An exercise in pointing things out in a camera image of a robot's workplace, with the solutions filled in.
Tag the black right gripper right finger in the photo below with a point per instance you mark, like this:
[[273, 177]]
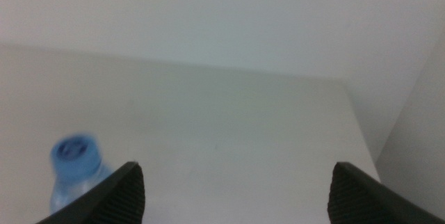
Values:
[[361, 203]]

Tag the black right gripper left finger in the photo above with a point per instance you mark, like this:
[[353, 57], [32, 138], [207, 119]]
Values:
[[114, 199]]

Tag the clear water bottle blue cap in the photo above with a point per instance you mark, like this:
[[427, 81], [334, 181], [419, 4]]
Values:
[[74, 161]]

